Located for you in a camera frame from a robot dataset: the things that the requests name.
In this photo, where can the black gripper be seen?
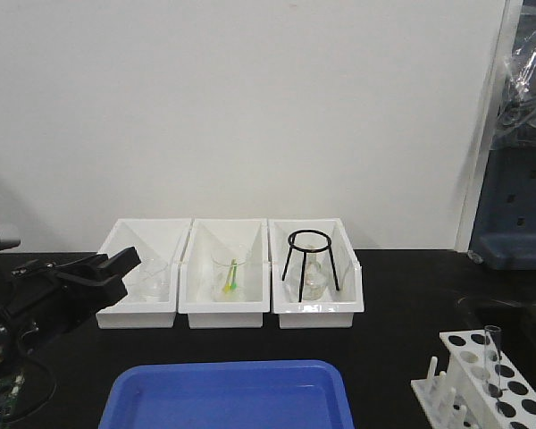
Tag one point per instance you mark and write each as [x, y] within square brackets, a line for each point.
[56, 299]

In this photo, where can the clear glass test tube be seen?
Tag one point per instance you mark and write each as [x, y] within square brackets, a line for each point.
[492, 360]

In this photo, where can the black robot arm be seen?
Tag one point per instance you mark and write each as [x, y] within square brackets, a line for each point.
[15, 355]

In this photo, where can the white test tube rack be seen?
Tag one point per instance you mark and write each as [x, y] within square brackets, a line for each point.
[455, 397]

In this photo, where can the small glassware in left bin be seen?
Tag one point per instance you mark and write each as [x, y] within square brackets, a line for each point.
[147, 283]

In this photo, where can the left white storage bin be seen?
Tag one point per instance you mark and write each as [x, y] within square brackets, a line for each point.
[153, 238]

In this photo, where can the white storage bin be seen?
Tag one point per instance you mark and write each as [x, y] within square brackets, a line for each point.
[153, 238]
[196, 272]
[335, 309]

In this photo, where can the middle white storage bin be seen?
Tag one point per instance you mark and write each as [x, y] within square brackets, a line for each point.
[196, 272]

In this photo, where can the beaker with colored sticks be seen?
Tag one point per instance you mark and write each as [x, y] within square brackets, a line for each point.
[229, 269]

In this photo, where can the right white storage bin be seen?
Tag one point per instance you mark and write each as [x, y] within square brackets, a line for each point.
[335, 309]

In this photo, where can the glass alcohol lamp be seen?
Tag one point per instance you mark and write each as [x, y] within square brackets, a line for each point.
[313, 276]

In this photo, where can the blue plastic tray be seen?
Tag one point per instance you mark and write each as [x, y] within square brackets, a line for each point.
[246, 394]

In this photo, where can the blue-grey drying pegboard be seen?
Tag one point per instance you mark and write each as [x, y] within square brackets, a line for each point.
[504, 230]

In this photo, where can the black lab sink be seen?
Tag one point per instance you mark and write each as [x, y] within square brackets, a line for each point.
[516, 318]

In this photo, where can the clear plastic bag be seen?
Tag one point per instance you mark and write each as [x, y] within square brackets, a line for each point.
[516, 122]

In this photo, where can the black wire tripod stand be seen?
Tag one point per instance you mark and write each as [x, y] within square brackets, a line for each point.
[298, 241]

